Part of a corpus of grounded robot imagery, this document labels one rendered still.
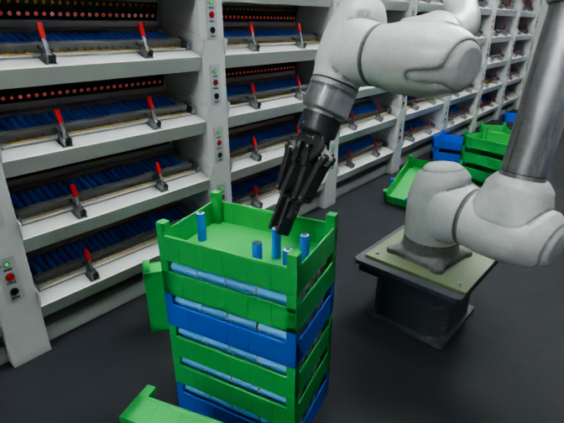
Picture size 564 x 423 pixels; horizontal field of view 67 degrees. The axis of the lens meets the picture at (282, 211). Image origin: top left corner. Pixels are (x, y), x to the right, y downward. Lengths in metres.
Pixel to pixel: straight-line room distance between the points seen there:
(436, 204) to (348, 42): 0.56
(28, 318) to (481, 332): 1.25
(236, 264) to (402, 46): 0.45
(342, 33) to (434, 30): 0.17
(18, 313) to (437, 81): 1.11
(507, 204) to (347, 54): 0.54
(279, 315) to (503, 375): 0.71
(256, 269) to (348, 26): 0.44
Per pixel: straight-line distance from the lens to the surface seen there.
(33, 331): 1.36
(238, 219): 0.99
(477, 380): 1.27
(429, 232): 1.22
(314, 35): 1.96
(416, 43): 0.69
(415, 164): 2.41
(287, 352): 0.83
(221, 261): 0.79
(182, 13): 1.49
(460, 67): 0.68
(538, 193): 1.11
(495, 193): 1.11
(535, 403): 1.27
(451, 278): 1.24
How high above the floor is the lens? 0.83
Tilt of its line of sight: 23 degrees down
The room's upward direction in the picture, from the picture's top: straight up
